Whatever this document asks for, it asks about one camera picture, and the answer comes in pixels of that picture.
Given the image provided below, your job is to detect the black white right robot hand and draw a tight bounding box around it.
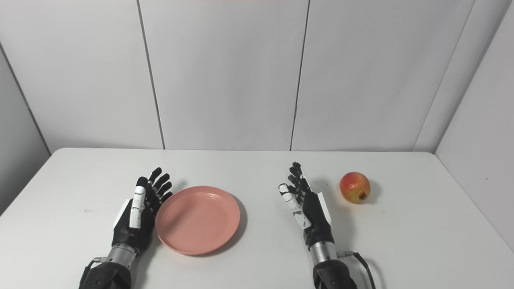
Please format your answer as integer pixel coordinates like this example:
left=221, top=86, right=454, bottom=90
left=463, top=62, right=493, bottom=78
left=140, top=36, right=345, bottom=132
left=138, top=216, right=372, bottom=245
left=278, top=162, right=335, bottom=248

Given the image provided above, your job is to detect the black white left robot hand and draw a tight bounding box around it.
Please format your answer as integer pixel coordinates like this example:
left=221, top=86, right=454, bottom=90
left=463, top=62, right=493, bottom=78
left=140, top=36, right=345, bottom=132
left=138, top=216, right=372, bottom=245
left=111, top=167, right=173, bottom=256

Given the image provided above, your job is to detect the red yellow pomegranate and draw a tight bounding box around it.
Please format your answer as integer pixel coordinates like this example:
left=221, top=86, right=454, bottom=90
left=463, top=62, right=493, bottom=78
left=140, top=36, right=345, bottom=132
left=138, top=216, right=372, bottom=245
left=339, top=171, right=371, bottom=204

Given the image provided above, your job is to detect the pink round plate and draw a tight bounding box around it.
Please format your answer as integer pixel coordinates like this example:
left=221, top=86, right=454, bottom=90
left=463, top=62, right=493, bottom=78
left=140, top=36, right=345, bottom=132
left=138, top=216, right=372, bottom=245
left=155, top=185, right=241, bottom=256

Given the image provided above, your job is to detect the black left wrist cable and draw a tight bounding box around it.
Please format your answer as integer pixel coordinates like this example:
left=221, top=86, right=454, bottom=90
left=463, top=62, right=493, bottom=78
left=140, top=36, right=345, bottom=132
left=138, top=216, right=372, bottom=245
left=79, top=257, right=110, bottom=286

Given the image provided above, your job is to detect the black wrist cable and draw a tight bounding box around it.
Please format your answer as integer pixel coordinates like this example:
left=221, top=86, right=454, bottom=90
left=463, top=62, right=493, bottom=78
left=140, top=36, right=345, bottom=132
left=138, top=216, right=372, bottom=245
left=79, top=257, right=110, bottom=286
left=337, top=251, right=377, bottom=289

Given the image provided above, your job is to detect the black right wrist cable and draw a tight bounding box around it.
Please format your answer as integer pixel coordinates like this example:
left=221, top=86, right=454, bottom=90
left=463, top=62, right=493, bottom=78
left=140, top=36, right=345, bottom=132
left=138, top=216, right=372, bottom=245
left=337, top=251, right=377, bottom=289

